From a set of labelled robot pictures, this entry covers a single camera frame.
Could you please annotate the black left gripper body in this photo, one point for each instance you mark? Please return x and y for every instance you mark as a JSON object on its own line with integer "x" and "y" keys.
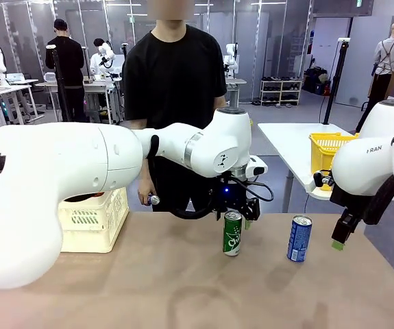
{"x": 227, "y": 195}

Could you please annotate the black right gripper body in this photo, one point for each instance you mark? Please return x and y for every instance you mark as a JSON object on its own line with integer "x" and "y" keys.
{"x": 349, "y": 204}

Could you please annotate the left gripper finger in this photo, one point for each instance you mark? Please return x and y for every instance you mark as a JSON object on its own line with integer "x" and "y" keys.
{"x": 251, "y": 209}
{"x": 221, "y": 214}

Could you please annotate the green drink can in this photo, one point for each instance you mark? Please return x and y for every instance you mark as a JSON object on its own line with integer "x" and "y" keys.
{"x": 232, "y": 236}

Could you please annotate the blue drink can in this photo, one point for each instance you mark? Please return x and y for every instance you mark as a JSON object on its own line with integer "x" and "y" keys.
{"x": 299, "y": 240}
{"x": 153, "y": 199}

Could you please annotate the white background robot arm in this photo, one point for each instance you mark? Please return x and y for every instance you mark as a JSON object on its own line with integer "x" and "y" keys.
{"x": 107, "y": 56}

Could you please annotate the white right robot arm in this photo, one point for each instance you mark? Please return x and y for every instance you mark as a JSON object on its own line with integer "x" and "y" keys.
{"x": 364, "y": 161}

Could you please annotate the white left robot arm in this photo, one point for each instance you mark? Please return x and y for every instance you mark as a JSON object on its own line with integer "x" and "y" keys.
{"x": 63, "y": 164}

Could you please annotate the person's right forearm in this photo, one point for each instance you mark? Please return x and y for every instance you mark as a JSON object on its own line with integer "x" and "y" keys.
{"x": 146, "y": 173}

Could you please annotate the yellow plastic shopping basket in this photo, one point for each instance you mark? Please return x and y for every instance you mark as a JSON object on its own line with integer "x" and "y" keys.
{"x": 323, "y": 154}

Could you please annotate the white table under yellow basket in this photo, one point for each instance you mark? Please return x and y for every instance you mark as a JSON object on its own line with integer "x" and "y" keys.
{"x": 285, "y": 144}

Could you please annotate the person's right hand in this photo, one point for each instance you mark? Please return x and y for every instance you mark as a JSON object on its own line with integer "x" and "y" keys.
{"x": 145, "y": 190}

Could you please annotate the white shoe rack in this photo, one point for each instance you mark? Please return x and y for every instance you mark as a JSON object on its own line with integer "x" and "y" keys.
{"x": 280, "y": 92}

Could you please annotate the black pole white top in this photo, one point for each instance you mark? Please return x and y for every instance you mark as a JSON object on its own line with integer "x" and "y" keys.
{"x": 335, "y": 82}

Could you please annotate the pile of black bags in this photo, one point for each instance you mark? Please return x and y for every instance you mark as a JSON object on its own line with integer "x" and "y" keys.
{"x": 316, "y": 82}

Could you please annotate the person in black t-shirt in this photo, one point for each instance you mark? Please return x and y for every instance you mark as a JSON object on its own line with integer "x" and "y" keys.
{"x": 172, "y": 79}

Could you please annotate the mannequin with grey apron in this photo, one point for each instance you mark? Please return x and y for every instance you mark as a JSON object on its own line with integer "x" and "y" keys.
{"x": 386, "y": 58}

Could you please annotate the background person white shirt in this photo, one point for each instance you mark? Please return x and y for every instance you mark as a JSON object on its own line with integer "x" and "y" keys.
{"x": 97, "y": 61}

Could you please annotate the black tripod stand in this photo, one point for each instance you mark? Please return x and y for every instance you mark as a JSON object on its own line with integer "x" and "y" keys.
{"x": 61, "y": 89}

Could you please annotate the background person black clothes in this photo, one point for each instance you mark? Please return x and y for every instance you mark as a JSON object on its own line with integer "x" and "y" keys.
{"x": 64, "y": 61}

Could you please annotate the long white background desk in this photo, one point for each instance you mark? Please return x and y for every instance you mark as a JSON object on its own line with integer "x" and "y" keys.
{"x": 8, "y": 89}

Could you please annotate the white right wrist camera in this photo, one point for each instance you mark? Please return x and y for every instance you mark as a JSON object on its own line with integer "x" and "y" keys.
{"x": 320, "y": 178}

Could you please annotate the white background robot on pedestal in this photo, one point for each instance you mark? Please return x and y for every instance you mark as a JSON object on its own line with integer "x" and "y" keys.
{"x": 231, "y": 56}

